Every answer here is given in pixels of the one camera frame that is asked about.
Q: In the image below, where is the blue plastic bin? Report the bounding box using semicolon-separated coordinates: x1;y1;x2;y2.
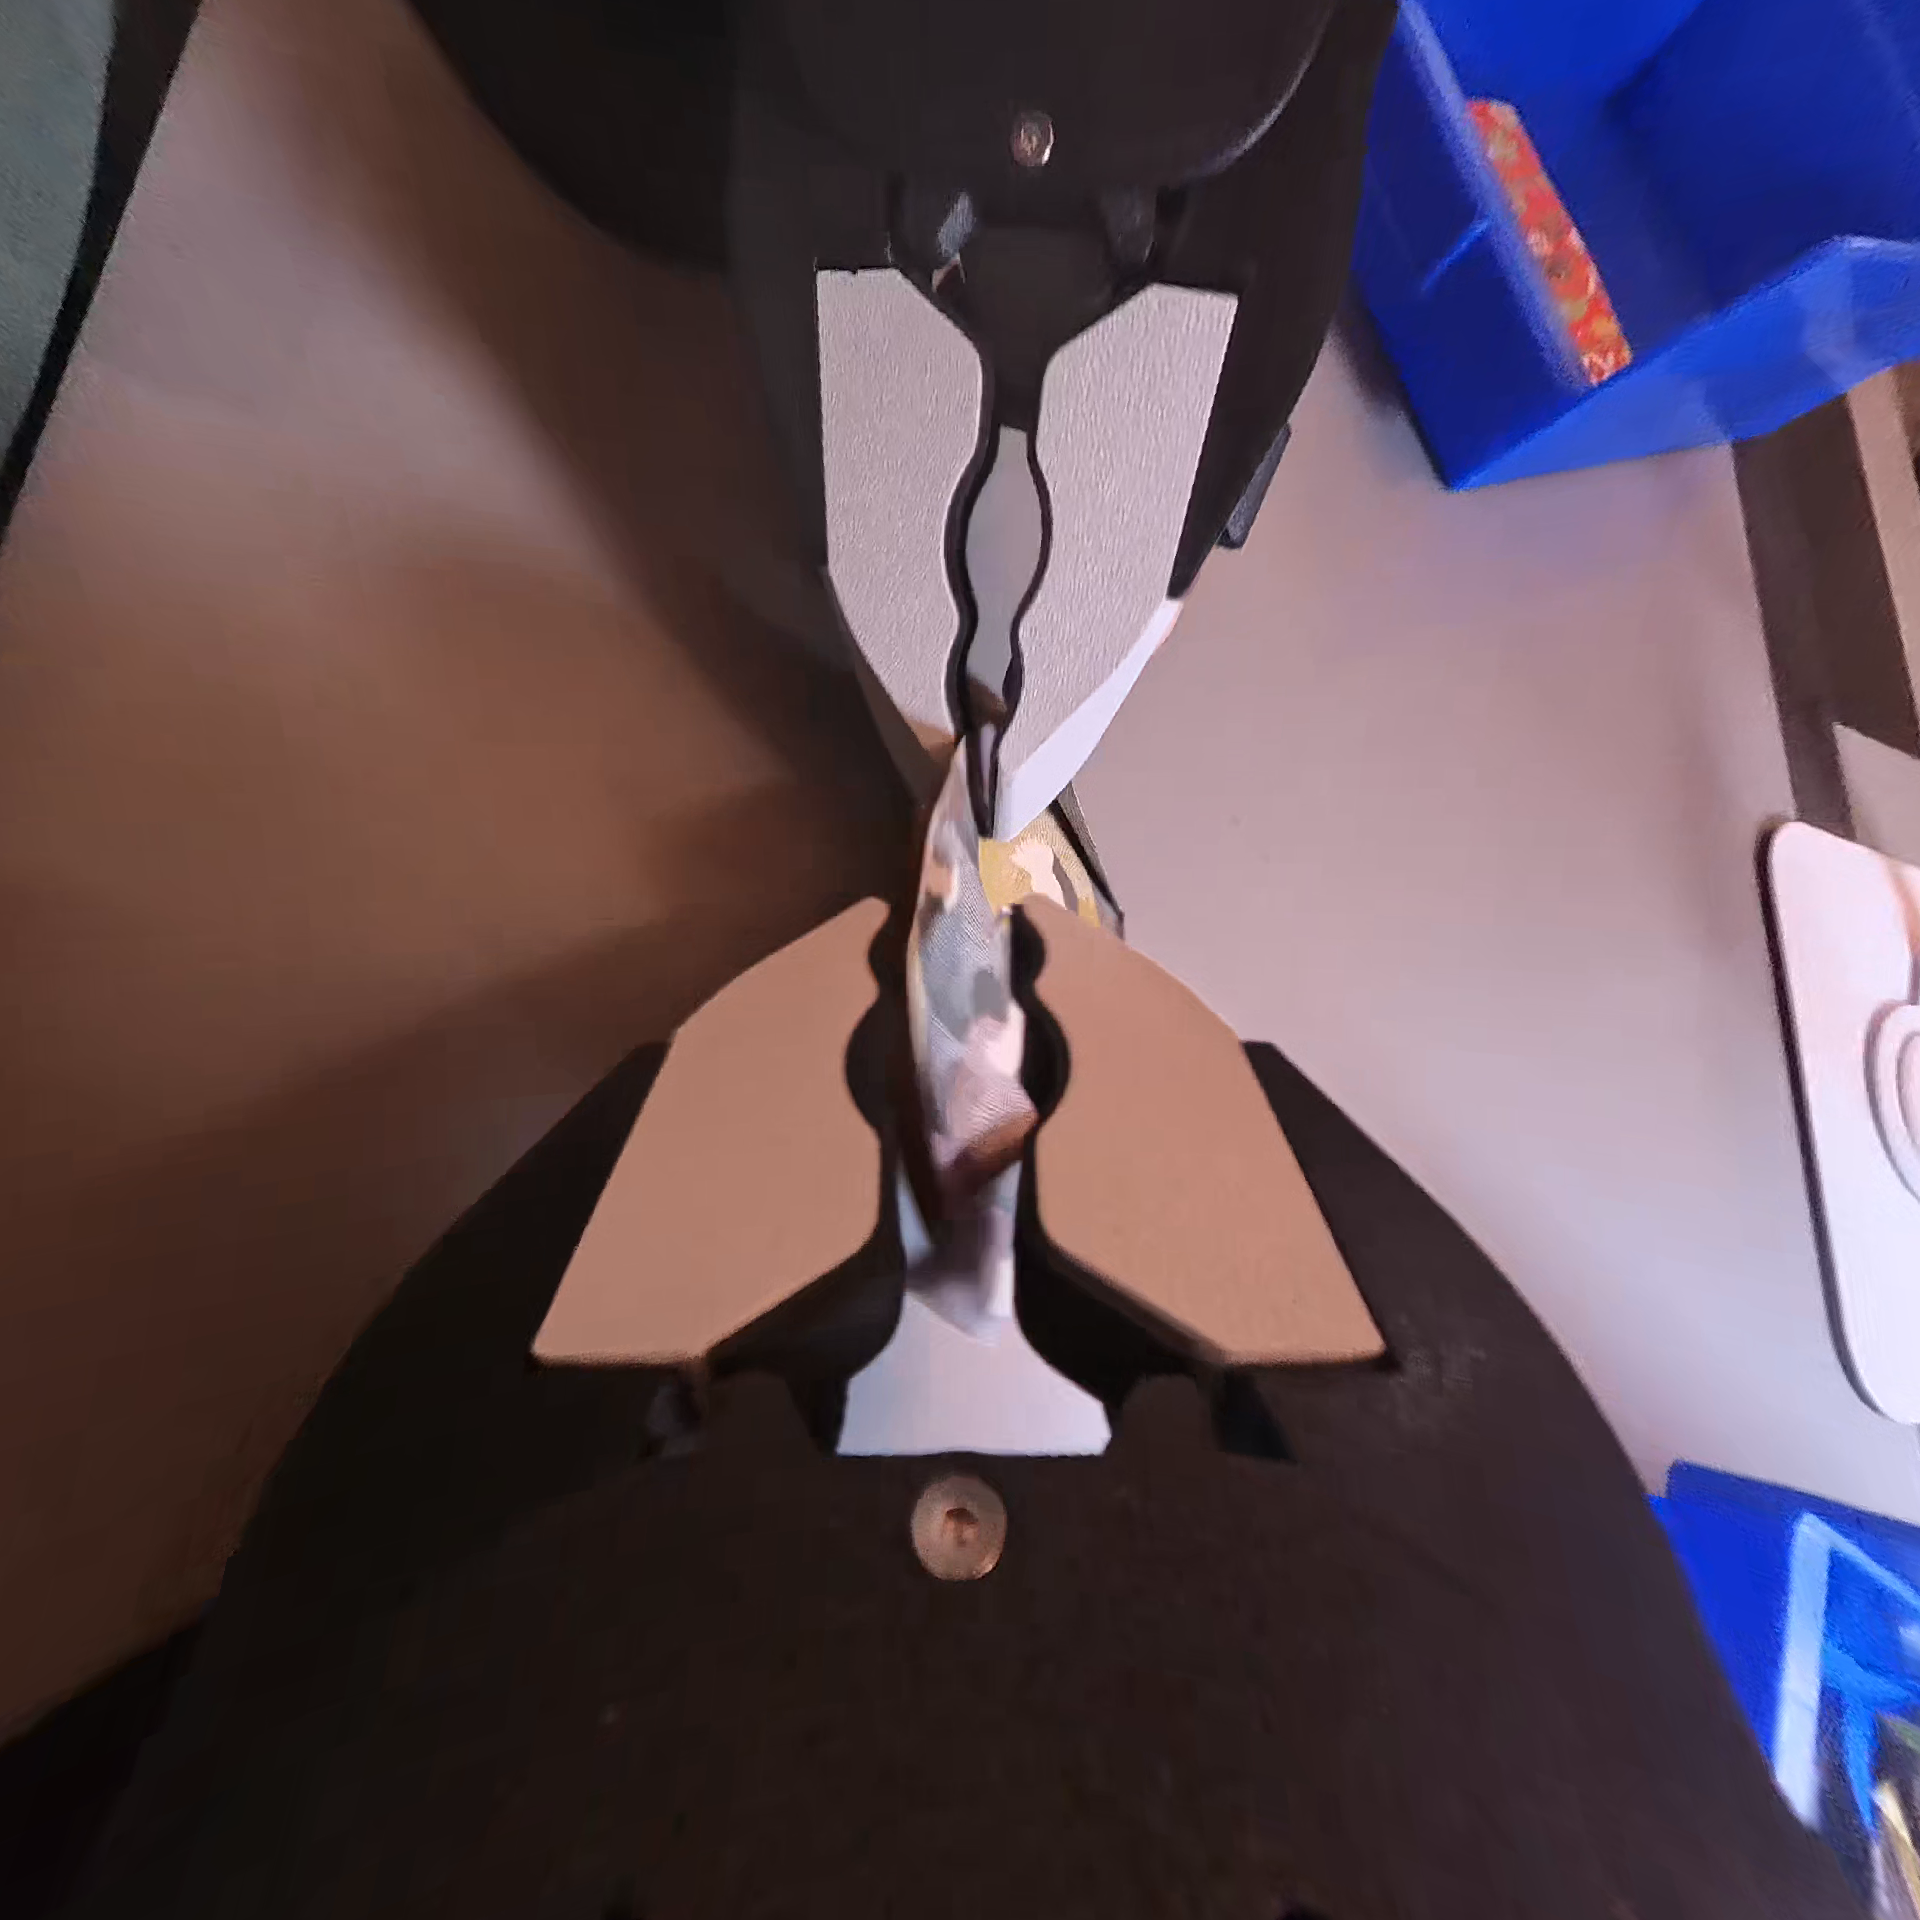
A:
1656;1458;1920;1920
1348;0;1920;493

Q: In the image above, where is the black textured pad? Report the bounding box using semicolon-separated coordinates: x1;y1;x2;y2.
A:
416;0;752;187

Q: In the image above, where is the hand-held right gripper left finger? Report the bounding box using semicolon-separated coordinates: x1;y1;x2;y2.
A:
532;896;914;1413

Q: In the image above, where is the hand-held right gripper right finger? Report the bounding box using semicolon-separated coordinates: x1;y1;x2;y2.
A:
1009;896;1387;1413

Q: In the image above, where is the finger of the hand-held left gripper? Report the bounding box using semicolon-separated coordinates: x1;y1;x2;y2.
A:
813;263;1010;807
998;285;1241;824

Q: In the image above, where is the tan backed camouflage paper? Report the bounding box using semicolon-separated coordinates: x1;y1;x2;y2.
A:
883;715;1130;1338

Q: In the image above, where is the stack of patterned papers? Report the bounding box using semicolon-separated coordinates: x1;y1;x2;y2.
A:
1465;95;1642;384

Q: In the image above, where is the white stand plate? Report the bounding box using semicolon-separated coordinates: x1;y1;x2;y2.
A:
1763;814;1920;1430

